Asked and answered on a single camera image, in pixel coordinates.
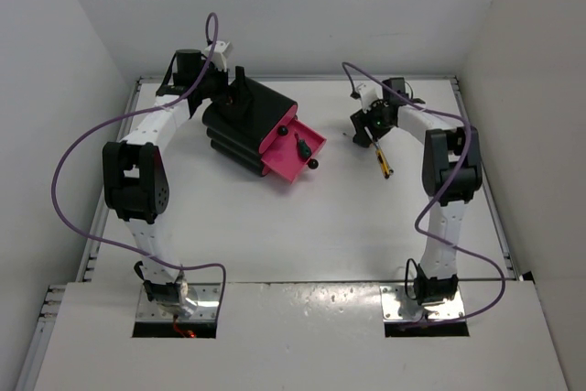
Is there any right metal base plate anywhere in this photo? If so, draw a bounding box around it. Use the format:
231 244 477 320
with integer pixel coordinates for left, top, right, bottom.
380 281 466 322

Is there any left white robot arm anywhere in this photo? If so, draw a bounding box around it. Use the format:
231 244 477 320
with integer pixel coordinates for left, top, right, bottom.
103 41 252 319

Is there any green handled screwdriver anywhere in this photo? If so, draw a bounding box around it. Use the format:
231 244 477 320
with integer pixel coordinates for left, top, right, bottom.
295 133 312 160

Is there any metal base plate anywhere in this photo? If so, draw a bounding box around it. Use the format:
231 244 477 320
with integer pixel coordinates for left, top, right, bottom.
135 283 222 323
380 281 466 322

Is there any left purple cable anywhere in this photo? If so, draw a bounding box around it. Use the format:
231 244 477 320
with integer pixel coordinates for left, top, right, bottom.
50 12 227 300

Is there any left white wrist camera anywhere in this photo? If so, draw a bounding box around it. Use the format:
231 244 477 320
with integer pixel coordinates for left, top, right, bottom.
202 40 233 72

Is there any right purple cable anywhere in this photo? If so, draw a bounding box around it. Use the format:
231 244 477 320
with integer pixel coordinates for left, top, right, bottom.
341 60 506 328

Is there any black drawer cabinet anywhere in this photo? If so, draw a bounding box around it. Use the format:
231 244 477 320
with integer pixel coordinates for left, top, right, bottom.
202 74 298 177

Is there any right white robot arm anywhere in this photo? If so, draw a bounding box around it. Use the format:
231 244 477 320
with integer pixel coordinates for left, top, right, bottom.
351 78 483 306

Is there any white front cover panel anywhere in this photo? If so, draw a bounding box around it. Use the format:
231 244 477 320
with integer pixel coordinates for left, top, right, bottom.
36 282 566 390

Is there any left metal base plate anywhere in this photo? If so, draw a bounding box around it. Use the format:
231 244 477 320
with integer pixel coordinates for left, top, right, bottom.
135 283 222 323

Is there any purple cable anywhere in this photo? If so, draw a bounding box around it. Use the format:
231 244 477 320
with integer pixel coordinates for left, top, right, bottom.
341 60 506 328
50 12 227 300

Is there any silver wrench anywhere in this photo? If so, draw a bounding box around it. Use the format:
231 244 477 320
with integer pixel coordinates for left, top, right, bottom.
378 141 395 178

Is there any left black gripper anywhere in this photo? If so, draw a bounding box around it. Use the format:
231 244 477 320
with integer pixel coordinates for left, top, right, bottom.
196 62 253 110

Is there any pink drawer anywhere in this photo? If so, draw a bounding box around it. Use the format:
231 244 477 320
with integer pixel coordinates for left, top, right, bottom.
259 104 298 152
258 117 326 183
261 160 278 177

